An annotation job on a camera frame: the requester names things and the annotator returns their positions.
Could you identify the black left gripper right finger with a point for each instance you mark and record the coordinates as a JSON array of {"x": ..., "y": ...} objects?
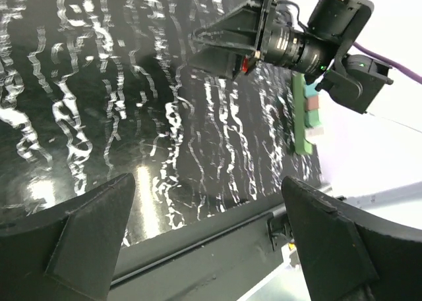
[{"x": 349, "y": 254}]

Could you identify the green power strip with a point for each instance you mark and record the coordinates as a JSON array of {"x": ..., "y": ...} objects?
[{"x": 308, "y": 128}]

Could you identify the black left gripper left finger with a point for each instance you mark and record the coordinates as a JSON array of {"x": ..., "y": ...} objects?
[{"x": 68, "y": 251}]

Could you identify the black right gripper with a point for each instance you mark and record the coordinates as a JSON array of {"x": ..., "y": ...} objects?
[{"x": 319, "y": 51}]

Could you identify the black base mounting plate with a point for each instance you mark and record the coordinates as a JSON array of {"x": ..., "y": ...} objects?
[{"x": 218, "y": 258}]

